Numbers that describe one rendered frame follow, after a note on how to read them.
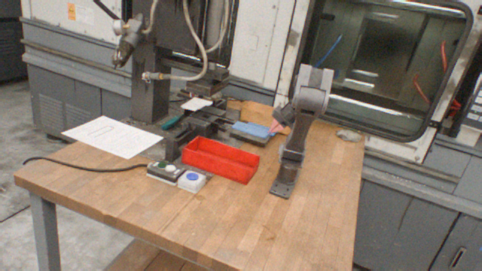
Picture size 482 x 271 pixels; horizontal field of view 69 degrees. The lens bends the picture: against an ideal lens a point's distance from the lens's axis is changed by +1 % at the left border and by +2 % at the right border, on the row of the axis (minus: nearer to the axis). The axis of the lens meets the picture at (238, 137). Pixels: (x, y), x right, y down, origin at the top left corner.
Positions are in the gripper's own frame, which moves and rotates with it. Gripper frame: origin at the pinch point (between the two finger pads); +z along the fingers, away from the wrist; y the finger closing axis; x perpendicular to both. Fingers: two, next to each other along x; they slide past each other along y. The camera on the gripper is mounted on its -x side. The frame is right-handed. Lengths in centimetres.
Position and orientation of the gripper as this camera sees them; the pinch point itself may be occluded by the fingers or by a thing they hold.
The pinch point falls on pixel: (269, 132)
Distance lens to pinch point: 131.8
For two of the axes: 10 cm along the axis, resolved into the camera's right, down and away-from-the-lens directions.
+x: -3.5, 3.4, -8.7
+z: -6.2, 6.2, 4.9
